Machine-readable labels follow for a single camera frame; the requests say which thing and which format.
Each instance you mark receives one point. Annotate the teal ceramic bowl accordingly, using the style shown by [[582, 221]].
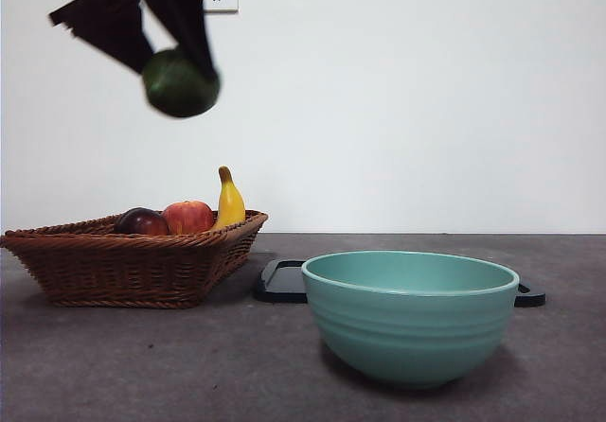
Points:
[[407, 327]]

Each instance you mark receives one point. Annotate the red yellow apple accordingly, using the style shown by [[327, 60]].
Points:
[[189, 216]]

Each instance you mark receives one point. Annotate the dark red plum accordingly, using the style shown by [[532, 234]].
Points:
[[139, 223]]

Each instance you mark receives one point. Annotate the black rectangular tray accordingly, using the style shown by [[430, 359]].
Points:
[[279, 285]]

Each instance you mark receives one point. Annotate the yellow banana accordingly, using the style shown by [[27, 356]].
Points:
[[230, 204]]

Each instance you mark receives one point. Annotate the brown wicker basket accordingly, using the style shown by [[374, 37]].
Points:
[[118, 270]]

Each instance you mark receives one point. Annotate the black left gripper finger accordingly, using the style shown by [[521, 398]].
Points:
[[109, 24], [189, 24]]

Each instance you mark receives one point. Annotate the green avocado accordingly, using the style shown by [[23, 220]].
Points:
[[175, 91]]

